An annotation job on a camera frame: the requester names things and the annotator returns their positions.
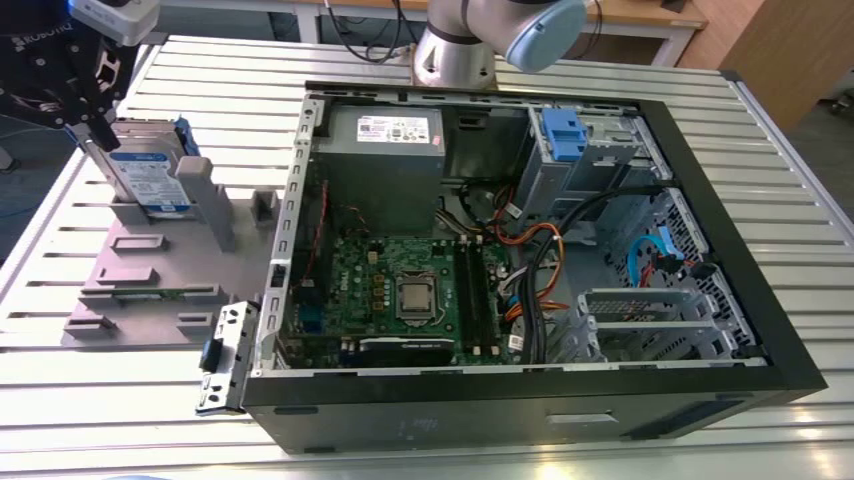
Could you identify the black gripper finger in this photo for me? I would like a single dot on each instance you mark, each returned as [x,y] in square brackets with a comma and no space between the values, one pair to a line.
[33,107]
[79,80]

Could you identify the hard disk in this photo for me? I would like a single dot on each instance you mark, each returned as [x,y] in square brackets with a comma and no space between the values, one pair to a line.
[143,175]

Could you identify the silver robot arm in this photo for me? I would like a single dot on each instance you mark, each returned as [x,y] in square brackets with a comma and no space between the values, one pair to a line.
[454,60]

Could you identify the metal disk bay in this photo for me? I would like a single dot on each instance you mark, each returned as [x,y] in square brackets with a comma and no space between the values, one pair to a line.
[634,297]

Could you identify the grey parts rack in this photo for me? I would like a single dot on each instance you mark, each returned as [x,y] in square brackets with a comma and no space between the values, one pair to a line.
[187,265]

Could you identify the green RAM stick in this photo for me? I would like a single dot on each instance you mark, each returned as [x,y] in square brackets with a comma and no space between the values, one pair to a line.
[149,295]

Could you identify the black case fan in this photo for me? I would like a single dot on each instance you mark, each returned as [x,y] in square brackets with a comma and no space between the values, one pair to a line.
[309,250]

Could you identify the grey power supply unit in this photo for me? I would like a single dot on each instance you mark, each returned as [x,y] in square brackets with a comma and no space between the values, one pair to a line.
[380,190]

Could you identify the green motherboard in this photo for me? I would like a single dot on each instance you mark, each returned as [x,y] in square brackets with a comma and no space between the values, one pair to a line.
[360,260]

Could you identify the blue expansion slot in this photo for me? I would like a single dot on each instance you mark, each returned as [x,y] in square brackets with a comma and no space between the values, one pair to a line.
[311,320]

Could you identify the CPU socket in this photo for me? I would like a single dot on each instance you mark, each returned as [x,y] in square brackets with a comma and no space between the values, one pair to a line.
[416,275]

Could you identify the silver CPU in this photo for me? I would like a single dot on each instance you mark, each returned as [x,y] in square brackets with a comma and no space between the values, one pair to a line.
[416,297]

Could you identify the black graphics card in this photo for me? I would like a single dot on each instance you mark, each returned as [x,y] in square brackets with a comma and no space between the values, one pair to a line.
[400,350]

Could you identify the black RAM slot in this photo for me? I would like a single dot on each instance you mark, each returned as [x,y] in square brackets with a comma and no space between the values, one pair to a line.
[468,295]
[486,295]

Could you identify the grey metal drive cage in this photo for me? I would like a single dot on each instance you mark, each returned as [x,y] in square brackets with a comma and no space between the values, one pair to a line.
[554,185]

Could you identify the black open PC case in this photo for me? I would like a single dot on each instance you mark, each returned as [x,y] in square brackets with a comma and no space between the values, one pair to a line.
[467,415]

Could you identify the wooden cabinet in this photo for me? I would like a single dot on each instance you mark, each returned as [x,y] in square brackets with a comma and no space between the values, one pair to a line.
[787,50]

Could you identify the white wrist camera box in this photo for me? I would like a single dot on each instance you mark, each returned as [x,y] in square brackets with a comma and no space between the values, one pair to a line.
[120,20]

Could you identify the metal card retainer bracket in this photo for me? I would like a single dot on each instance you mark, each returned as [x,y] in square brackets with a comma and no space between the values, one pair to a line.
[229,325]

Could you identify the wooden desk white frame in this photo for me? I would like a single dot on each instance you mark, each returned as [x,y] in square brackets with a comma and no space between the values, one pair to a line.
[654,20]

